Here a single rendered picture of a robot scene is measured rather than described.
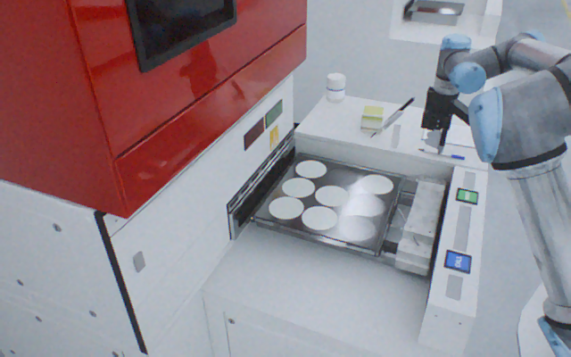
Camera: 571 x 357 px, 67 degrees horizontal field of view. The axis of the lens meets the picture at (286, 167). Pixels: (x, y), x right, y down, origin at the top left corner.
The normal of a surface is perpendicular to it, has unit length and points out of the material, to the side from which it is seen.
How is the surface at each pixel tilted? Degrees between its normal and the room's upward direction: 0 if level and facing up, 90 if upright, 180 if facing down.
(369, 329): 0
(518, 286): 0
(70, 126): 90
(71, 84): 90
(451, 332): 90
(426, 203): 0
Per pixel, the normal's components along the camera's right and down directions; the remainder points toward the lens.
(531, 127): -0.18, 0.18
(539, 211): -0.64, 0.31
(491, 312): -0.01, -0.83
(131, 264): 0.91, 0.22
